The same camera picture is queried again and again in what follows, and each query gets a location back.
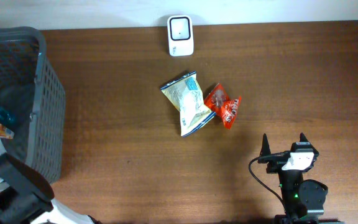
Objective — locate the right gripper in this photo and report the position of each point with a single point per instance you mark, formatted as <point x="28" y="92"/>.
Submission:
<point x="276" y="160"/>

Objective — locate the red snack bag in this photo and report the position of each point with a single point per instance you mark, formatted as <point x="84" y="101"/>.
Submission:
<point x="224" y="107"/>

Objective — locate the cream blue chips bag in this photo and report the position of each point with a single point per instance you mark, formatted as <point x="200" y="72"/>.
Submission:
<point x="186" y="96"/>

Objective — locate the small orange box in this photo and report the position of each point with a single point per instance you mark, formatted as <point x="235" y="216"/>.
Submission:
<point x="6" y="133"/>

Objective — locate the blue drink bottle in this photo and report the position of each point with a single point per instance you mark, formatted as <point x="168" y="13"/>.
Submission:
<point x="7" y="118"/>

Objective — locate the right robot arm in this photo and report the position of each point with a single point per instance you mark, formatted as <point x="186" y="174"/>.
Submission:
<point x="302" y="199"/>

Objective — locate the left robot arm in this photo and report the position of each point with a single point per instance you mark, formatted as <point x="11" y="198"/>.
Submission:
<point x="26" y="197"/>

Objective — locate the white barcode scanner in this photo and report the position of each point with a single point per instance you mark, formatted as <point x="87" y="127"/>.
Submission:
<point x="180" y="35"/>

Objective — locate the grey plastic mesh basket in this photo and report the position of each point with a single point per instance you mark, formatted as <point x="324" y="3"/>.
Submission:
<point x="31" y="90"/>

